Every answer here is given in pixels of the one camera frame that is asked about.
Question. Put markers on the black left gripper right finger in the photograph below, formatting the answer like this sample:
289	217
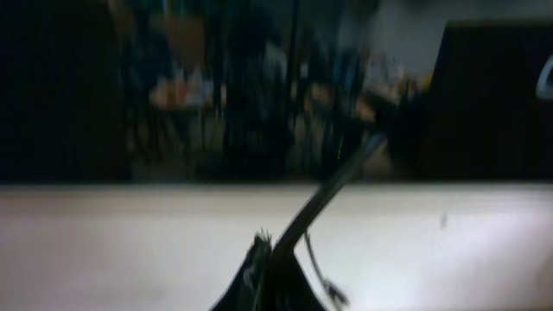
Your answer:
290	289

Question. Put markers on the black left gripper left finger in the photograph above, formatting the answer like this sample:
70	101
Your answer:
246	290

